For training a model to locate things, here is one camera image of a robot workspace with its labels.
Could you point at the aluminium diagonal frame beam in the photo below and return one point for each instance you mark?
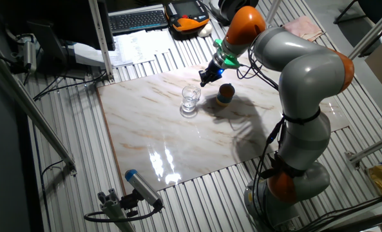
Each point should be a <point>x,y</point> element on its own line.
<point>33,112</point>

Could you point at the silver camera with blue cap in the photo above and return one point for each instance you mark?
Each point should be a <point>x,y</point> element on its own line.
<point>142,187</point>

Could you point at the aluminium slanted frame bar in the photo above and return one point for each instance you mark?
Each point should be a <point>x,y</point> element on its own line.
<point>371,32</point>

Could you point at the silver camera on bracket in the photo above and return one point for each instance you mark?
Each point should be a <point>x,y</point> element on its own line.
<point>29,56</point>

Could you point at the green camera mount plate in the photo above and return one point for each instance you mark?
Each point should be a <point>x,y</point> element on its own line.
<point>229,61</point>

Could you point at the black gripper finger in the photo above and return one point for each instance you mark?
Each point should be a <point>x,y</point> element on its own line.
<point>204,77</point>
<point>212,80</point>

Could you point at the aluminium low frame bar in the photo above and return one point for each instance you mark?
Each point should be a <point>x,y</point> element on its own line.
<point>371,148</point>

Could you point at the orange black teach pendant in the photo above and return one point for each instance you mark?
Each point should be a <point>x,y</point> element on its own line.
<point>185,22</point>

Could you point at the white marble pattern board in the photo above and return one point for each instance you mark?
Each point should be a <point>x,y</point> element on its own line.
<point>161,135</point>

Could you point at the black camera clamp bracket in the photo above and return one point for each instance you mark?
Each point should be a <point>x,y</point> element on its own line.
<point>129,201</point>

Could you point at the black office chair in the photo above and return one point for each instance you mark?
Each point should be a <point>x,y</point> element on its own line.
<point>377,9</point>

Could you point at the white printed paper sheet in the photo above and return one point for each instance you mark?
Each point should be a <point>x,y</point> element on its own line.
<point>127,48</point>

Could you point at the aluminium upright frame post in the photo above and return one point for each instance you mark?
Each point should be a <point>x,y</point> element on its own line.
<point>100,38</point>

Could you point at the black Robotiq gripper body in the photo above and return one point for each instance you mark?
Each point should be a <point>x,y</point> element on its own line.
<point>215,71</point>

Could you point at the clear glass mug with water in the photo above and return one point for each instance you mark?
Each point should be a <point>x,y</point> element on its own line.
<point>189,101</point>

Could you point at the yellow plastic bag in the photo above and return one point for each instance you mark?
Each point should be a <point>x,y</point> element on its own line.
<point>380,180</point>

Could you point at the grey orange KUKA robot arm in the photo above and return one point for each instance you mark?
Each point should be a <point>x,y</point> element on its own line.
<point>310,80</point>

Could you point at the orange cup with blue band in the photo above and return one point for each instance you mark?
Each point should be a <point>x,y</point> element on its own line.
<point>225,96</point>

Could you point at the white rounded object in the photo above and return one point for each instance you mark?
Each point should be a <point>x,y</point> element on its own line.
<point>205,30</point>

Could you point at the aluminium profile camera stand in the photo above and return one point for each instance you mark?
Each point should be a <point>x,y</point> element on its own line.
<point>113,209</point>

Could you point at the black computer keyboard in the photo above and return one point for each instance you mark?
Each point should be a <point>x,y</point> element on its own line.
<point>136,21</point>

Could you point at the slim aluminium post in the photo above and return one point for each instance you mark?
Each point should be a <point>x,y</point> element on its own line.
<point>272,11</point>

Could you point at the pink cloth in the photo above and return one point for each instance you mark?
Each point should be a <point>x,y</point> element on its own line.
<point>306,27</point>

